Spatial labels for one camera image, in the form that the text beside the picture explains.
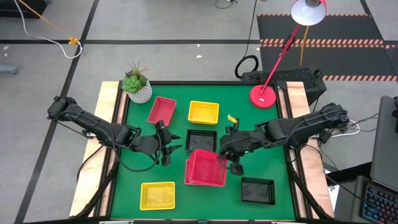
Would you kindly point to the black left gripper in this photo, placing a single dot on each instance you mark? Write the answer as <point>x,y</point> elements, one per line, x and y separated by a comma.
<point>147,144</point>

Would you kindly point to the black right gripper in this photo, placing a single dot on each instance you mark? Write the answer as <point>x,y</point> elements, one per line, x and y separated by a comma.
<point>239,141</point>

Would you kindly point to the red plastic slotted basket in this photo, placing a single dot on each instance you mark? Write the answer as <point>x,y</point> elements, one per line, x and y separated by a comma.
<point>205,168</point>
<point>186,172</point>
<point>161,109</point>

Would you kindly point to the yellow plastic slotted basket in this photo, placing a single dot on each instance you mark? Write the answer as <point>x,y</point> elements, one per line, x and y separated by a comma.
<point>157,196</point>
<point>203,112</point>

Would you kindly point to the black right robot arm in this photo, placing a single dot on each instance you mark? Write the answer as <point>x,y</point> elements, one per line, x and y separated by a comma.
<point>298,129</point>

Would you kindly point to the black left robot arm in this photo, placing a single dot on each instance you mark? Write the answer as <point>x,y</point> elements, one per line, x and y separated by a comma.
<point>93,124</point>

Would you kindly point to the yellow tag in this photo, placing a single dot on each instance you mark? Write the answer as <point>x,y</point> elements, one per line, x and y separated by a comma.
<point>231,118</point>

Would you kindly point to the succulent in white patterned pot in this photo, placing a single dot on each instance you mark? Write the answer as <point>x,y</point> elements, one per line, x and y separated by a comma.
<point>140,93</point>

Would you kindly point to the red desk lamp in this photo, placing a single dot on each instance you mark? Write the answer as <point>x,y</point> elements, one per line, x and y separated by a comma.
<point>262,98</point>

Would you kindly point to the wooden side board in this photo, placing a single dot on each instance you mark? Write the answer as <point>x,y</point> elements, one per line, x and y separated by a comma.
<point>93,186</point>
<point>314,174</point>

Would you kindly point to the black perforated box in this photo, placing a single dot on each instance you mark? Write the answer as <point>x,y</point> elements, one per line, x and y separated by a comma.
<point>289,74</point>

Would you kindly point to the black mat with hazard stripes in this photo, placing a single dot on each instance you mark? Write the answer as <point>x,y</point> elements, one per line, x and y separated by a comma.
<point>342,59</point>

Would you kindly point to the grey laptop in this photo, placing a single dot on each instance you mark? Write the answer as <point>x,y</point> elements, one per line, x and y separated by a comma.
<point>384,146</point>

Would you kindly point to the laptop with backlit keyboard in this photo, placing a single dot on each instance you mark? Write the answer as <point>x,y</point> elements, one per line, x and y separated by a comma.
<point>379,205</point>

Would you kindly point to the grey metal foot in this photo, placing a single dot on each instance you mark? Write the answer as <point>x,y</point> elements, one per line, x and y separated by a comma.
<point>7,69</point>

